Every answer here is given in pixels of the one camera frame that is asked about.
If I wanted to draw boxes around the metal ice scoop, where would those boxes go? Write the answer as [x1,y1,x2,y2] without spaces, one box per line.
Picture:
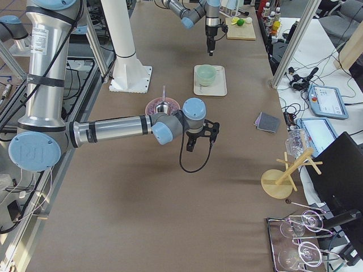
[154,84,170,114]

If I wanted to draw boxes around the teach pendant far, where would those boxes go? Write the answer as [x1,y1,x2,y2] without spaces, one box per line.
[308,84,349,120]

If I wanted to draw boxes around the wooden cup tree stand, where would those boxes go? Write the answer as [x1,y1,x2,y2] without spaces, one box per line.
[261,146,323,199]

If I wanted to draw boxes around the wine glass lower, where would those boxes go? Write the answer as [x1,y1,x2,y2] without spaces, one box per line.
[277,241,322,271]

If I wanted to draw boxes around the aluminium frame post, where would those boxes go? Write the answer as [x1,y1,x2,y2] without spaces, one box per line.
[271,0,321,89]

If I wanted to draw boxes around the teach pendant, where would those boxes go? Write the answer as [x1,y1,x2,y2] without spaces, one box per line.
[308,84,349,120]
[296,117,338,158]

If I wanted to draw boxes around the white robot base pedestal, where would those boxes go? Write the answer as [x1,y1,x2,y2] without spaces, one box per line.
[101,0,152,94]

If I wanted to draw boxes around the cream rabbit tray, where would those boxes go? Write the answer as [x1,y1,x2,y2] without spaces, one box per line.
[193,65,227,96]

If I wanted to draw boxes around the wooden cutting board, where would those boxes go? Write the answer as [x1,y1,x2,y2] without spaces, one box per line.
[225,18,256,40]

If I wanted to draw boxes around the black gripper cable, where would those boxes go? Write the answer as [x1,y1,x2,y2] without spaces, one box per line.
[178,135,213,173]

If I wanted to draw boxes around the metal glass rack tray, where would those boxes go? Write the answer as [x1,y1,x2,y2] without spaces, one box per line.
[266,199,340,271]

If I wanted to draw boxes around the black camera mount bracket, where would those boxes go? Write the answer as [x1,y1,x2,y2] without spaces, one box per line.
[199,119,220,145]
[218,22,228,34]

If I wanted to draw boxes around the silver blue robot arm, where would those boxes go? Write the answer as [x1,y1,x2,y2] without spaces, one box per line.
[8,1,206,172]
[154,0,227,56]

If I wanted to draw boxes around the clear plastic cup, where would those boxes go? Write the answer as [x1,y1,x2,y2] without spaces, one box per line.
[285,129,310,158]

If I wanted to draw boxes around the green lime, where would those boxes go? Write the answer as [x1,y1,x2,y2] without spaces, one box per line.
[236,19,245,27]

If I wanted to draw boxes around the black monitor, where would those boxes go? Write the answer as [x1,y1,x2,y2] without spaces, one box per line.
[308,132,362,215]

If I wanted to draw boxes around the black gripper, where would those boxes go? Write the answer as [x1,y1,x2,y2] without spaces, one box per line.
[205,25,217,56]
[186,133,199,152]

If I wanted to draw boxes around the teach pendant near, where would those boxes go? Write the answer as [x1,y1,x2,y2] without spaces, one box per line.
[296,117,338,158]

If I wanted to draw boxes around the wine glass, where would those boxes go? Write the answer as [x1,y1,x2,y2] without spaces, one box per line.
[280,210,323,238]
[277,241,322,271]

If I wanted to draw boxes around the grey purple cloths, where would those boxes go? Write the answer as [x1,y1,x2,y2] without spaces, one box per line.
[254,112,281,134]

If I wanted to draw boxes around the pink bowl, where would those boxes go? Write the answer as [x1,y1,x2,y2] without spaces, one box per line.
[145,97,180,115]

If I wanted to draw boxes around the wine glass upper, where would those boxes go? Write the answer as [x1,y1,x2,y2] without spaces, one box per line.
[280,210,323,238]

